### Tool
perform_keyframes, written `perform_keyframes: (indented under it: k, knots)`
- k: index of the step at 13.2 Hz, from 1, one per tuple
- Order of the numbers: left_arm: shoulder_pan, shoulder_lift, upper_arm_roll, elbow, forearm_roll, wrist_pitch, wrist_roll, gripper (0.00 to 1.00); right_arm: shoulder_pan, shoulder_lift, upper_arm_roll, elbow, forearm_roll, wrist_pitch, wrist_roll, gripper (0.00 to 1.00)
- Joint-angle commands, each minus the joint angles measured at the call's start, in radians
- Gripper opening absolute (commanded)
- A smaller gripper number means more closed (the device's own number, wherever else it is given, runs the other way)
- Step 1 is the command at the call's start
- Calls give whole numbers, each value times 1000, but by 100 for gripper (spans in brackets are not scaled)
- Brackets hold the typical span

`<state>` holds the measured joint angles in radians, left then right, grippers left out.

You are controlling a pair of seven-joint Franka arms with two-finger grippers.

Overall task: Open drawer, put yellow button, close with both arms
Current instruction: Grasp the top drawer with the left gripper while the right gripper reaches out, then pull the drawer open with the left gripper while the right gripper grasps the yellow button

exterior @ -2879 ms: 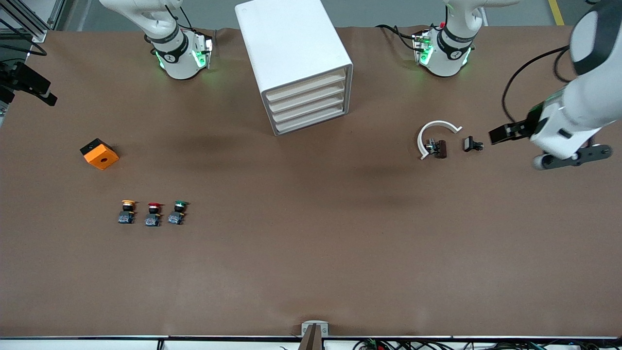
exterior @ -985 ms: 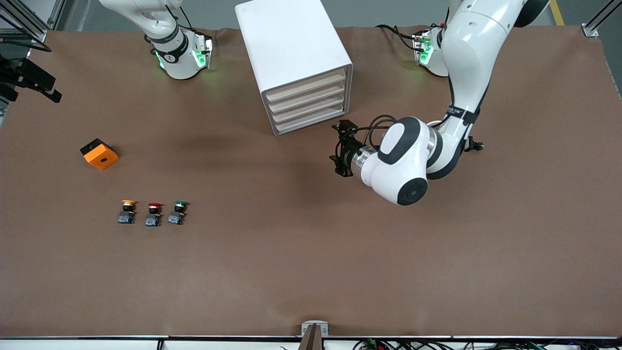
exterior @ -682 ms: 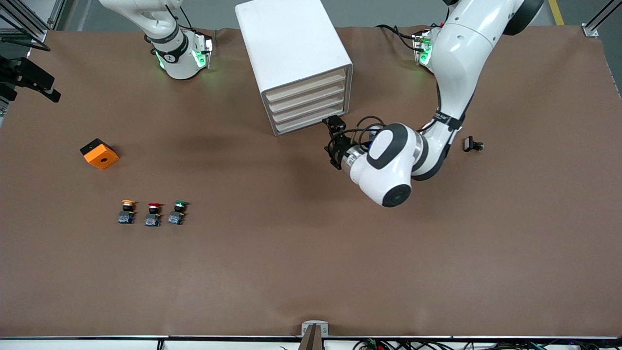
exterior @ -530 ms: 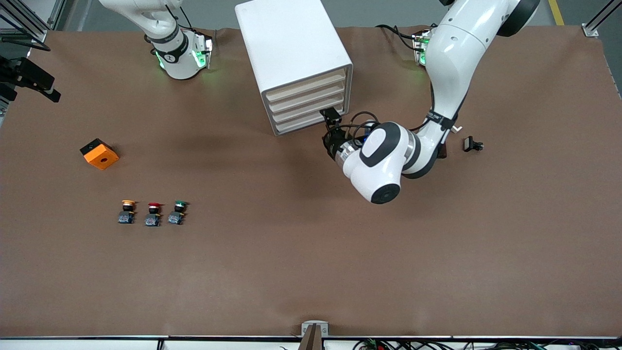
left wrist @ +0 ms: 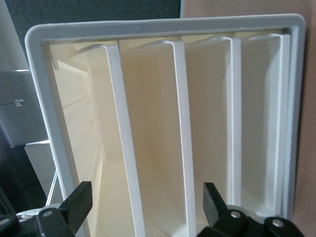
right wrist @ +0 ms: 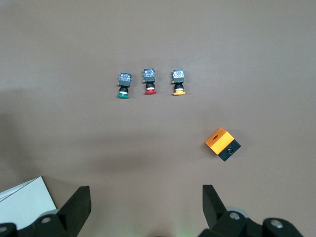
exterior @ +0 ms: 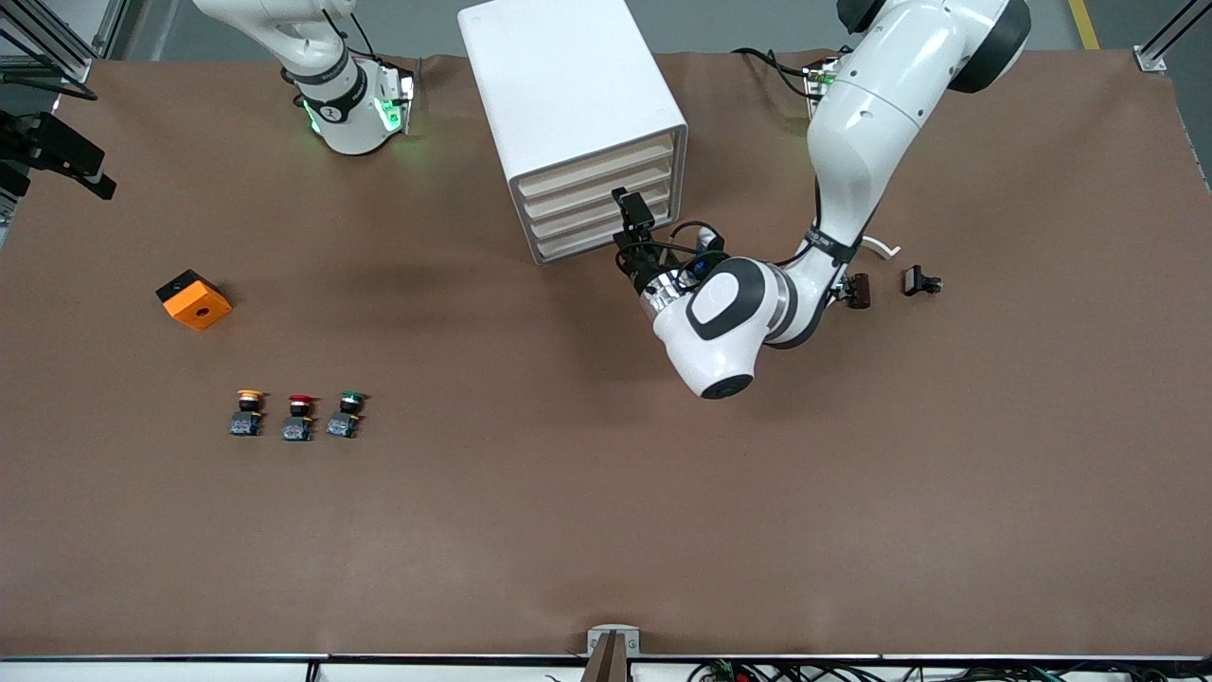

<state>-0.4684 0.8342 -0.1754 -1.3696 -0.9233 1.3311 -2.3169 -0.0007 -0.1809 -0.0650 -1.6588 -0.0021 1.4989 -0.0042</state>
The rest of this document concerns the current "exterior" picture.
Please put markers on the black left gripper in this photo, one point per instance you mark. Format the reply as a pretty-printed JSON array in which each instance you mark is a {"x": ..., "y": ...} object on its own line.
[{"x": 642, "y": 264}]

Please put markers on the grey metal bracket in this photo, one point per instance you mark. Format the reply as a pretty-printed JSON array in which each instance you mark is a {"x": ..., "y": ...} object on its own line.
[{"x": 614, "y": 633}]

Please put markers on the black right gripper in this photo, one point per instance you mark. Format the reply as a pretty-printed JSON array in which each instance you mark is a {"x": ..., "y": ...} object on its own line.
[{"x": 33, "y": 142}]

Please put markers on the green lit base box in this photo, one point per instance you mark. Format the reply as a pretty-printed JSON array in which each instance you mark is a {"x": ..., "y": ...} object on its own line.
[
  {"x": 816, "y": 74},
  {"x": 393, "y": 104}
]

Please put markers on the red push button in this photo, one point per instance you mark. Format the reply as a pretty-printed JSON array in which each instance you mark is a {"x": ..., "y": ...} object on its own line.
[{"x": 298, "y": 421}]

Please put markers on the white drawer cabinet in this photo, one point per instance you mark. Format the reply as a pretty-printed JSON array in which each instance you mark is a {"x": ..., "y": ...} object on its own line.
[{"x": 559, "y": 85}]

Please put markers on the yellow push button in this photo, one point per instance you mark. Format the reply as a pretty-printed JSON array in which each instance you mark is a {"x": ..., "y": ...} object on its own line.
[{"x": 248, "y": 417}]

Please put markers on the green lit right base box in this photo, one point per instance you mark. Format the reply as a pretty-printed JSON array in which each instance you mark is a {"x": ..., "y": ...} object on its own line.
[{"x": 393, "y": 104}]

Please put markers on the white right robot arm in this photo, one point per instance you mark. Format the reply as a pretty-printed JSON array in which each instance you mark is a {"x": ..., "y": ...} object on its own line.
[{"x": 350, "y": 123}]

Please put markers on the aluminium frame profile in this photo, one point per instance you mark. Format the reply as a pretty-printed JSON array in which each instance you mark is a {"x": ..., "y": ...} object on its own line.
[
  {"x": 1149, "y": 59},
  {"x": 76, "y": 68}
]

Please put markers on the green push button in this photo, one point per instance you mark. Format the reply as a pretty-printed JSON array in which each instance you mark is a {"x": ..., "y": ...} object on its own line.
[{"x": 346, "y": 419}]

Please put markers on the brown grey camera post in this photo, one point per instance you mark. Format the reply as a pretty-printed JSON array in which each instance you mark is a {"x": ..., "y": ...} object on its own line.
[{"x": 608, "y": 663}]

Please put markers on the orange box with hole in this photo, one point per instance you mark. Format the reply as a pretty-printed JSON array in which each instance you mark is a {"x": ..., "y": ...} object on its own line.
[{"x": 199, "y": 308}]

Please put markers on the beige drawer holding button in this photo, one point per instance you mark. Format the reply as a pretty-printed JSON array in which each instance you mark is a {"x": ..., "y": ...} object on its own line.
[{"x": 568, "y": 175}]

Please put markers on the green lit left base box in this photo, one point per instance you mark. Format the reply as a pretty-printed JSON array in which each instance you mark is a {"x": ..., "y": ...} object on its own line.
[{"x": 816, "y": 74}]

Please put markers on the small black plastic part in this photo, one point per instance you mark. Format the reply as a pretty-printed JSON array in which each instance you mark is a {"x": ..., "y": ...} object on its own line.
[{"x": 917, "y": 280}]

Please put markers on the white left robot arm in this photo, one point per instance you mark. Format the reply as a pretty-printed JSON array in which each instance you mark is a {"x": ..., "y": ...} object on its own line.
[{"x": 871, "y": 114}]

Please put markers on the brown table cover sheet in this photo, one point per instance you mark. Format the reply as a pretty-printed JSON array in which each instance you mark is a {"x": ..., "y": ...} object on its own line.
[{"x": 606, "y": 474}]

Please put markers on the white table edge rail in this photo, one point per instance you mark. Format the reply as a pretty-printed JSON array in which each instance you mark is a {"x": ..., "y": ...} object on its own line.
[{"x": 189, "y": 671}]

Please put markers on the dark brown terminal block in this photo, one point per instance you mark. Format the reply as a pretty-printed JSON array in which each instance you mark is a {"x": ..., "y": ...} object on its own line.
[{"x": 860, "y": 290}]

